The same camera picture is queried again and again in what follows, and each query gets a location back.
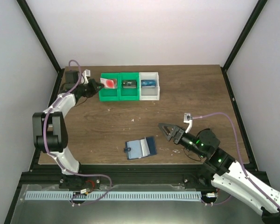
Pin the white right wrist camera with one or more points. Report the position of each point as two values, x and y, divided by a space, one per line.
188 120

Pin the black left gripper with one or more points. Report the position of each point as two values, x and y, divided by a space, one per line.
91 85

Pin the right black frame post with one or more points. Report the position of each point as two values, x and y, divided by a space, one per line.
244 33

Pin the white plastic bin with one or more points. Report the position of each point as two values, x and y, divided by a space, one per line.
149 94

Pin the green plastic bin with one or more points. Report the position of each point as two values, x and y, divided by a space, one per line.
129 94
109 94

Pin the light blue slotted cable duct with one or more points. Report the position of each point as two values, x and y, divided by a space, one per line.
187 196

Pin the blue leather card holder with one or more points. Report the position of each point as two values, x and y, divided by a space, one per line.
142 148

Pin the black card in bin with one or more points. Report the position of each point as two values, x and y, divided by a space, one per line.
129 84

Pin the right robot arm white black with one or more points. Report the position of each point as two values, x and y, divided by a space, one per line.
227 173

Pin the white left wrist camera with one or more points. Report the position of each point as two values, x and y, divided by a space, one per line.
85 76

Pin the left green plastic bin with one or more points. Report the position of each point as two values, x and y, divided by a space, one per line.
109 94

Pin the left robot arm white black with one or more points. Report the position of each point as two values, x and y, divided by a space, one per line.
49 129

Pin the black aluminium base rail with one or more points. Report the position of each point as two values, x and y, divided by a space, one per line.
188 175

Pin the blue card in bin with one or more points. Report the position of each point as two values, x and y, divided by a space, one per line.
148 83

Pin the left black frame post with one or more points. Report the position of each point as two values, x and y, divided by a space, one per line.
39 34

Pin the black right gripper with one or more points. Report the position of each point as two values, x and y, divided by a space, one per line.
178 134

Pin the black frame post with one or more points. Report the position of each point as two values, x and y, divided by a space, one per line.
244 33
39 34

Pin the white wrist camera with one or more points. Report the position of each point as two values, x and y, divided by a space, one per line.
85 76
188 120

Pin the middle green plastic bin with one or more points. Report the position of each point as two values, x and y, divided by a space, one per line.
129 94

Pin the white card with red dot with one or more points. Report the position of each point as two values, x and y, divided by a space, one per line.
109 83

